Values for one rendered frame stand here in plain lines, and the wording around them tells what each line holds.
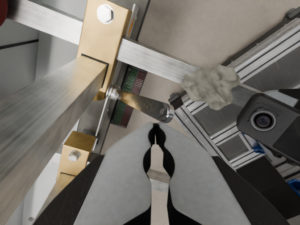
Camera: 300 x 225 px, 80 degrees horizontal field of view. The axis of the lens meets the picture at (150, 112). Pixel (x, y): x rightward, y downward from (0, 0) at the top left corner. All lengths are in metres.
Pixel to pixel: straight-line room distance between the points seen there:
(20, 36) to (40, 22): 0.22
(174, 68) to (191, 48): 0.89
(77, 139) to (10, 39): 0.25
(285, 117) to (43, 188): 0.83
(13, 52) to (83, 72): 0.31
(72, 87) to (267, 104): 0.19
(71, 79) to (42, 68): 0.41
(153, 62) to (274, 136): 0.17
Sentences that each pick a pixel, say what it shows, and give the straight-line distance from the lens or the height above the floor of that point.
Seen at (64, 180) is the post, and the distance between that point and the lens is 0.41.
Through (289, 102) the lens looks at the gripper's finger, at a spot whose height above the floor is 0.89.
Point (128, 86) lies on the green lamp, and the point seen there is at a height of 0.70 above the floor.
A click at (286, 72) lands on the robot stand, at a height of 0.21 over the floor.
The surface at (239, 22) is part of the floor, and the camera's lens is 1.23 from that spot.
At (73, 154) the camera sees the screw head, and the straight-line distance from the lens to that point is 0.37.
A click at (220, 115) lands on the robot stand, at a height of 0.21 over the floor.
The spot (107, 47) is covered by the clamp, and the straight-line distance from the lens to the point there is 0.26.
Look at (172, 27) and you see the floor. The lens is 1.13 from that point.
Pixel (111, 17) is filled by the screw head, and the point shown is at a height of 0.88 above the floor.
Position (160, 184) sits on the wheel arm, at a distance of 0.43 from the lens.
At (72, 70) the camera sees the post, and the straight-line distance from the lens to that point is 0.20.
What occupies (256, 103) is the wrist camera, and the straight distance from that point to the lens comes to 0.22.
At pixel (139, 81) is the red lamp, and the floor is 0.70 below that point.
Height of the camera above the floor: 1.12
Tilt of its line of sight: 62 degrees down
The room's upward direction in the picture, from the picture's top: 180 degrees clockwise
